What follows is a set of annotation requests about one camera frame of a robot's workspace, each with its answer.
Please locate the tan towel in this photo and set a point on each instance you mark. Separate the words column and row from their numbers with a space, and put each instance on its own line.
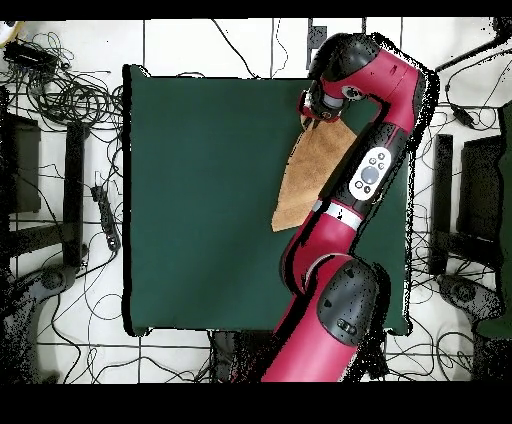
column 312, row 172

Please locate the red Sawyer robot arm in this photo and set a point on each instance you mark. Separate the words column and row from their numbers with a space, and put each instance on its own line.
column 320, row 340

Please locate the black flat panel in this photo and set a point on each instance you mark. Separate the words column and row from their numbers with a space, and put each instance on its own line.
column 24, row 168
column 480, row 188

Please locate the dark green table cloth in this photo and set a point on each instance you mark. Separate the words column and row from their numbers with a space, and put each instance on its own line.
column 200, row 200

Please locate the black power adapter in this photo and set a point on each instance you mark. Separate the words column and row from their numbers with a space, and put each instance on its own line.
column 463, row 117

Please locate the black rod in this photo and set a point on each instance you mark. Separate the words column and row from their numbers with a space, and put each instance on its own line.
column 466, row 55

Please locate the black stand crossbar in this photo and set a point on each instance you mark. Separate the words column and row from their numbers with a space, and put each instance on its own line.
column 36, row 240
column 474, row 248

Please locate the black power strip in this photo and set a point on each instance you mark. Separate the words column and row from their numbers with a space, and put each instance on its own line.
column 106, row 216

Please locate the grey stand base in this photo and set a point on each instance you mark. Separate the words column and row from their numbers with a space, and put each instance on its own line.
column 464, row 294
column 52, row 280

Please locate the black electronics box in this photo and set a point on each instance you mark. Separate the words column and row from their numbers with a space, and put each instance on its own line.
column 30, row 58

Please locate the white round object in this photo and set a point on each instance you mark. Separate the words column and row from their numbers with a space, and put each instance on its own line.
column 10, row 32

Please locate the grey square tape frame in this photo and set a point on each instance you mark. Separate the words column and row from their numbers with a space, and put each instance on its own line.
column 308, row 52

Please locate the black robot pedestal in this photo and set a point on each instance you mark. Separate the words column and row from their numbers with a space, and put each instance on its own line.
column 236, row 356

